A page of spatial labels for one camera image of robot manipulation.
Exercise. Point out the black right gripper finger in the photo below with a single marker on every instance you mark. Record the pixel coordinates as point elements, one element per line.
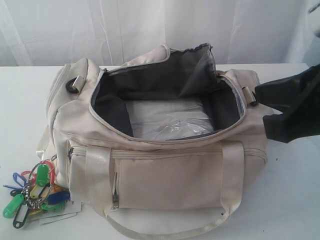
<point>301,119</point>
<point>280,94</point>

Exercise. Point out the cream duffel bag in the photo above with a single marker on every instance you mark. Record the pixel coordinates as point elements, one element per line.
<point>150,189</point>

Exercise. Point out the colourful key tag bunch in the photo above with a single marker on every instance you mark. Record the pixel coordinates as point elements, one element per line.
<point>36,193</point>

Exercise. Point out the clear plastic bag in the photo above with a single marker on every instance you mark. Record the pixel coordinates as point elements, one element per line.
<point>162,120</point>

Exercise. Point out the white barcode paper tag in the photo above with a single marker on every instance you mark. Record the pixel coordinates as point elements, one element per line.
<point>70,209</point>

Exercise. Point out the white curtain backdrop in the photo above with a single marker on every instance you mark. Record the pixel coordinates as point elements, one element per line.
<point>112,32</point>

